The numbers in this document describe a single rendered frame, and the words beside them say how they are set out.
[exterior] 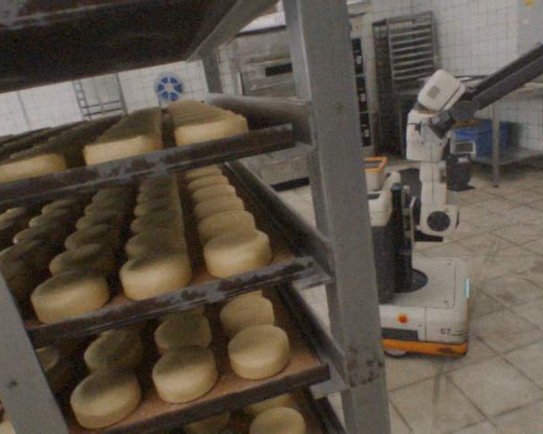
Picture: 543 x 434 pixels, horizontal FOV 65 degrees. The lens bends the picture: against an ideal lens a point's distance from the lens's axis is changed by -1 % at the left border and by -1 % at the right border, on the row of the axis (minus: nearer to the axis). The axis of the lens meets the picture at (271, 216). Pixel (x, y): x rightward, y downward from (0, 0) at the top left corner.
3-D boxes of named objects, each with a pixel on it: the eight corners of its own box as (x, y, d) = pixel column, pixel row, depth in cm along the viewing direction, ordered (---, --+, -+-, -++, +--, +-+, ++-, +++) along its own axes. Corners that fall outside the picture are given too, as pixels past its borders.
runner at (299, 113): (195, 110, 85) (192, 95, 85) (209, 108, 86) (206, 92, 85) (274, 160, 26) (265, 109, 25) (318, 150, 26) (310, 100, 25)
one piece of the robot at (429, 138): (419, 145, 178) (422, 117, 174) (420, 143, 183) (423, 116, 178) (444, 146, 175) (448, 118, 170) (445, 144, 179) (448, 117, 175)
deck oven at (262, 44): (267, 201, 511) (233, 18, 447) (248, 180, 623) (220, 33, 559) (387, 173, 537) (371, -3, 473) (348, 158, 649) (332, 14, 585)
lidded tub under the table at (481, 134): (452, 151, 490) (451, 128, 481) (487, 143, 499) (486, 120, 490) (475, 155, 454) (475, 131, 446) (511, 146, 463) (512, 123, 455)
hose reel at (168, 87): (199, 151, 599) (180, 69, 564) (200, 153, 583) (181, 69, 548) (169, 157, 592) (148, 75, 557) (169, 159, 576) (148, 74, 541)
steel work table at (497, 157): (397, 158, 594) (392, 86, 563) (443, 148, 606) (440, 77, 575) (495, 189, 417) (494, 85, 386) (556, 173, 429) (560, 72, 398)
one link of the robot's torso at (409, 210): (402, 250, 215) (398, 204, 207) (408, 229, 239) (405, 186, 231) (459, 251, 204) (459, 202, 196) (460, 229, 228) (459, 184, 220)
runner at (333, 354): (214, 196, 91) (212, 183, 90) (227, 193, 92) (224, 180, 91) (315, 399, 32) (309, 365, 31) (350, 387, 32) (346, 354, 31)
